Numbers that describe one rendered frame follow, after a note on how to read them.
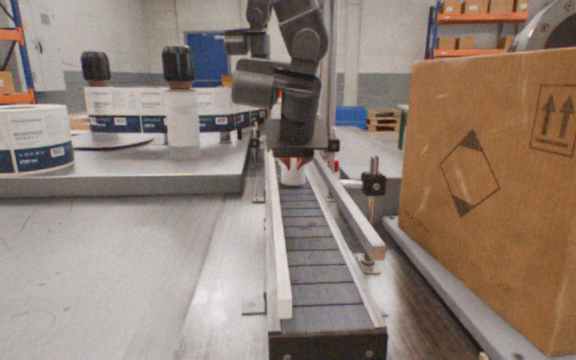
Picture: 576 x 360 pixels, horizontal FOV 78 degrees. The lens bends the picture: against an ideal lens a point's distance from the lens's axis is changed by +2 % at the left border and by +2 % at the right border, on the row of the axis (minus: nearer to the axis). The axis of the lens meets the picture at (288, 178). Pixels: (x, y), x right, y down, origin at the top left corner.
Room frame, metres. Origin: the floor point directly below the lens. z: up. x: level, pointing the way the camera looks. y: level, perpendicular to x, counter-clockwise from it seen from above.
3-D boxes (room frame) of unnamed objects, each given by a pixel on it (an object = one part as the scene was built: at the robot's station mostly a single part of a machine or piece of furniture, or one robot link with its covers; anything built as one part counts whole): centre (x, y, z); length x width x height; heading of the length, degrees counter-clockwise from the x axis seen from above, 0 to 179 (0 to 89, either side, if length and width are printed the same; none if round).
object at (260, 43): (1.07, 0.08, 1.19); 0.07 x 0.06 x 0.07; 82
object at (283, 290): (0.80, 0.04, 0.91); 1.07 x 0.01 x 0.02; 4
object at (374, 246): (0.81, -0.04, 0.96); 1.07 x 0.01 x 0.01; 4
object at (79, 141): (1.22, 0.63, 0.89); 0.31 x 0.31 x 0.01
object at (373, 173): (0.47, -0.10, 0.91); 0.07 x 0.03 x 0.16; 94
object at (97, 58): (1.22, 0.63, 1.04); 0.09 x 0.09 x 0.29
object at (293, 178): (0.72, -0.01, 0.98); 0.05 x 0.05 x 0.20
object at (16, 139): (0.88, 0.66, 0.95); 0.20 x 0.20 x 0.14
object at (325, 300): (1.09, 0.02, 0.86); 1.65 x 0.08 x 0.04; 4
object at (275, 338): (1.09, 0.02, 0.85); 1.65 x 0.11 x 0.05; 4
